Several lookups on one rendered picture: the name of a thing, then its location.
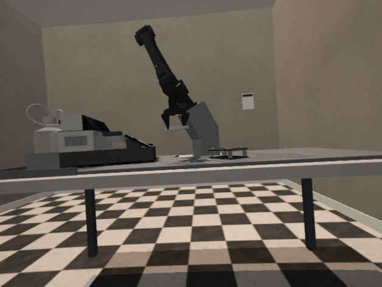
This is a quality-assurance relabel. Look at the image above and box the grey bottle with cap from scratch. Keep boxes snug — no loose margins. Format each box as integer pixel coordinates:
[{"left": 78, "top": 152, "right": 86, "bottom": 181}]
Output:
[{"left": 33, "top": 117, "right": 61, "bottom": 154}]

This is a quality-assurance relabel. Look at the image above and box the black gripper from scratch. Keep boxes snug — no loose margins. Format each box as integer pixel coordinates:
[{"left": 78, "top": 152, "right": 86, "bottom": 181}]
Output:
[{"left": 161, "top": 108, "right": 189, "bottom": 130}]

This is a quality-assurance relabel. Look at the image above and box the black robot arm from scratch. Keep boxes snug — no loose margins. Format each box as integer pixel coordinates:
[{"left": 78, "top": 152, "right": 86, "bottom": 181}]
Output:
[{"left": 134, "top": 25, "right": 197, "bottom": 110}]

